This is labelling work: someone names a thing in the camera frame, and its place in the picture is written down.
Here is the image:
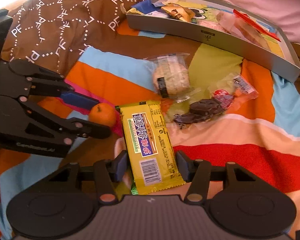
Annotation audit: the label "small orange mandarin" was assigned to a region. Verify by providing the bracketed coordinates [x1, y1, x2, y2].
[88, 103, 116, 127]

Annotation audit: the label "yellow snack bar packet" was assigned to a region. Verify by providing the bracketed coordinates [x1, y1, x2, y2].
[116, 100, 185, 195]

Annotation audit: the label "clear round cake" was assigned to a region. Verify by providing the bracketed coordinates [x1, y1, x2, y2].
[144, 53, 201, 103]

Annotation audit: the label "colourful striped cartoon blanket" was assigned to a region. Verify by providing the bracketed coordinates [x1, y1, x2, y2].
[0, 0, 300, 238]

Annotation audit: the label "dried tofu snack packet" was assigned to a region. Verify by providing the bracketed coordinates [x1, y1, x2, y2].
[217, 9, 283, 51]

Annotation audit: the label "pink wrapped snack in tray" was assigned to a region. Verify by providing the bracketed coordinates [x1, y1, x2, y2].
[197, 19, 228, 33]

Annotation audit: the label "gold foil snack packet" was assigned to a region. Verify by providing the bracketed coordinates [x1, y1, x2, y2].
[161, 3, 195, 22]

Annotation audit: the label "clear packet dark prunes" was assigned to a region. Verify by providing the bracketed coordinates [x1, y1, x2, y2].
[165, 73, 258, 129]

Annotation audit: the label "brown patterned PF duvet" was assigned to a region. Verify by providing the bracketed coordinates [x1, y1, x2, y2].
[0, 0, 153, 75]

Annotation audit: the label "grey cardboard tray box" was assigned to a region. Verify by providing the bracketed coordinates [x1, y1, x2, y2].
[120, 0, 300, 82]

